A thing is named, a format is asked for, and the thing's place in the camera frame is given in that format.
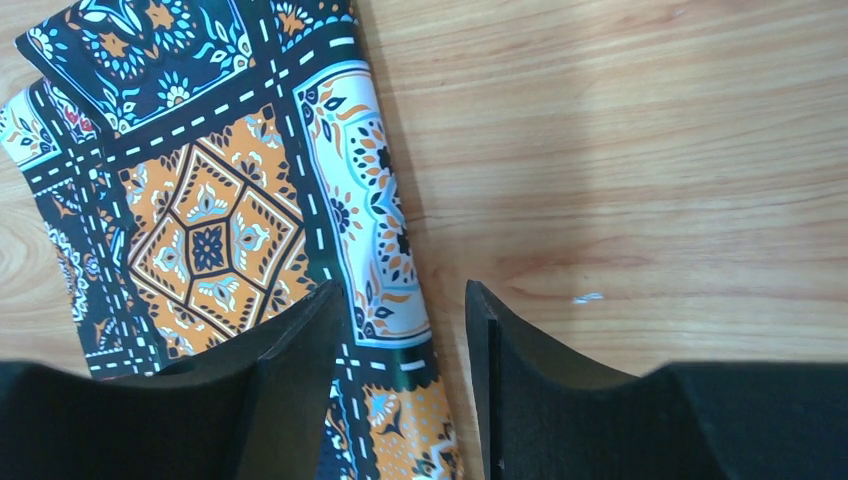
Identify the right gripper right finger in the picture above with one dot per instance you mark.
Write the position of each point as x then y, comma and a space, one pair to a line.
546, 411

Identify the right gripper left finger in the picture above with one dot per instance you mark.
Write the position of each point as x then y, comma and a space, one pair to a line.
252, 407

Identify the colourful patterned placemat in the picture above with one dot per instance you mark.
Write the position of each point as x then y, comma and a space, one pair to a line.
200, 166

